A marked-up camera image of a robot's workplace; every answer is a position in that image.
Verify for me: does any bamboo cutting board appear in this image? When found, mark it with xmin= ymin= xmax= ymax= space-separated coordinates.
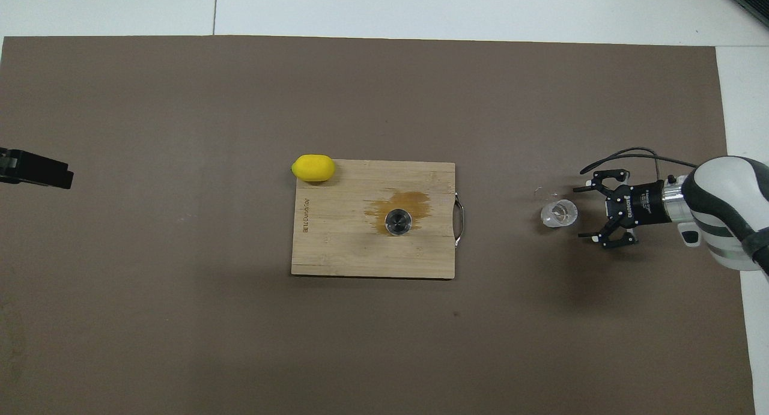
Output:
xmin=291 ymin=160 xmax=465 ymax=280

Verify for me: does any yellow lemon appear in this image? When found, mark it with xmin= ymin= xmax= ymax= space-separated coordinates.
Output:
xmin=291 ymin=154 xmax=335 ymax=183

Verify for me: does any metal double jigger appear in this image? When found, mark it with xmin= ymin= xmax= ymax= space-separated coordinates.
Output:
xmin=385 ymin=208 xmax=413 ymax=236

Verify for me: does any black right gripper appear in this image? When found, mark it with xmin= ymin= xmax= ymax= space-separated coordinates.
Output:
xmin=573 ymin=169 xmax=672 ymax=250

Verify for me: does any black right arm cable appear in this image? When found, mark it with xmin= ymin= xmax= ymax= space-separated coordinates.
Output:
xmin=580 ymin=147 xmax=701 ymax=175

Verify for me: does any brown table mat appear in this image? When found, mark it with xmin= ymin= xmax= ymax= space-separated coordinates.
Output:
xmin=0 ymin=35 xmax=756 ymax=415

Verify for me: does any clear plastic cup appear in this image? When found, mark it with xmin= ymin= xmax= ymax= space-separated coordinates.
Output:
xmin=540 ymin=199 xmax=579 ymax=228

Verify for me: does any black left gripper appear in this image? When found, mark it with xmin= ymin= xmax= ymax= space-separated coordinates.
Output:
xmin=0 ymin=148 xmax=74 ymax=190

